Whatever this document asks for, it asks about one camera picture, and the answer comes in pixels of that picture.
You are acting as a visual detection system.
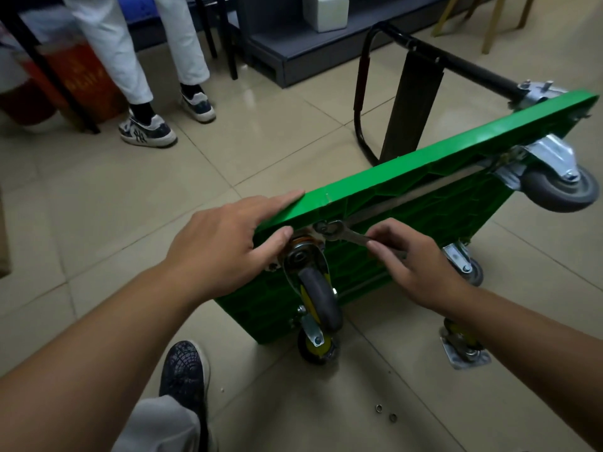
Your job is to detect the person's left hand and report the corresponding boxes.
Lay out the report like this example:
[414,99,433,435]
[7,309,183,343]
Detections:
[162,189,306,304]

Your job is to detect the person's right hand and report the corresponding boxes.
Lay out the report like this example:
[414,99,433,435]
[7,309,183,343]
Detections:
[365,217,470,316]

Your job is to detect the silver wrench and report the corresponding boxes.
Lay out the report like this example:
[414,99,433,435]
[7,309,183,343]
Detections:
[313,220,408,259]

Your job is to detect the green platform trolley deck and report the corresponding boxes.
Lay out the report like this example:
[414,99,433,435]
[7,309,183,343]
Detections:
[214,21,600,345]

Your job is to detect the person's right forearm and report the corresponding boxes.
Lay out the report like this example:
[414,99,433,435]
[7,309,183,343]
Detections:
[440,286,603,450]

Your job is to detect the person's left forearm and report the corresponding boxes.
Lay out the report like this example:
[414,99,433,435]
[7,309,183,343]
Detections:
[0,263,204,452]

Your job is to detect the person's dark shoe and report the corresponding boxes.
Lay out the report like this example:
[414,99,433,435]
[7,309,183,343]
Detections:
[158,340,212,452]

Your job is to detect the person's light trousers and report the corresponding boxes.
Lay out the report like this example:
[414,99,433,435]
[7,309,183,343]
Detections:
[111,395,208,452]

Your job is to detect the brown cardboard box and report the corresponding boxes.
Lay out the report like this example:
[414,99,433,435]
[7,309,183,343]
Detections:
[0,190,11,278]

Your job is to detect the blue plastic crate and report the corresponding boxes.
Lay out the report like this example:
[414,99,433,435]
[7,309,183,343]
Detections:
[116,0,159,25]

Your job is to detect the wooden stool legs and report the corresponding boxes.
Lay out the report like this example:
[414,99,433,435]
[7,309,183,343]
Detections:
[431,0,538,56]

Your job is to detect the white box on shelf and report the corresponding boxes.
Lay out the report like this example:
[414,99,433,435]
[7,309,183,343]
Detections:
[302,0,350,33]

